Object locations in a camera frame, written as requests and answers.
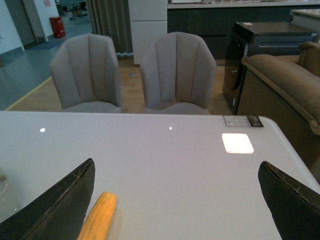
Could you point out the label sticker on table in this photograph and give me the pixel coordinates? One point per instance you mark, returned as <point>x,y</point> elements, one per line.
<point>242,121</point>

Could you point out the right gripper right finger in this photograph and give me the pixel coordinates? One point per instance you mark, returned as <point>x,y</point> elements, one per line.
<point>295,208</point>

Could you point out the right grey upholstered chair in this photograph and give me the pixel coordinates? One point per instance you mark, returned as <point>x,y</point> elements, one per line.
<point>177,73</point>

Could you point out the steel pot with cream handles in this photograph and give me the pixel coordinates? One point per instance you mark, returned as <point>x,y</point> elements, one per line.
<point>8,198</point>

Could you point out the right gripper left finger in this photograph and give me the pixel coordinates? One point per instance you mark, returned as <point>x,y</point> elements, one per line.
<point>57,214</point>

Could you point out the dark kitchen counter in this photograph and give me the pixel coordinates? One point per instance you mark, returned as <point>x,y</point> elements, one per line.
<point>214,21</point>

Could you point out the red bin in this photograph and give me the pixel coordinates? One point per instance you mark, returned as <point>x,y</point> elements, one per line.
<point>57,26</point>

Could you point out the grey upholstered chair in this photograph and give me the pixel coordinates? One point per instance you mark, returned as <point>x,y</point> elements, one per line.
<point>86,75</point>
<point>177,73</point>

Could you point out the yellow corn cob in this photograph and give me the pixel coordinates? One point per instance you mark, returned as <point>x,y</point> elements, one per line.
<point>96,225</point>

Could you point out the grey curtain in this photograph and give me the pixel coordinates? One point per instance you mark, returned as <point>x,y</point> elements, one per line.
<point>112,18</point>

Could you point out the brown sofa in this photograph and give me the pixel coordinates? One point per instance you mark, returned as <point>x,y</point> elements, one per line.
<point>286,89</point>

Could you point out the left grey upholstered chair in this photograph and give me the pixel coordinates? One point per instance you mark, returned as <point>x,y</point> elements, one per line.
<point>86,75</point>

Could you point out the white tall cabinet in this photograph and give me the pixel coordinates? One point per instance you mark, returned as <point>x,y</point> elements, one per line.
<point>148,19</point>

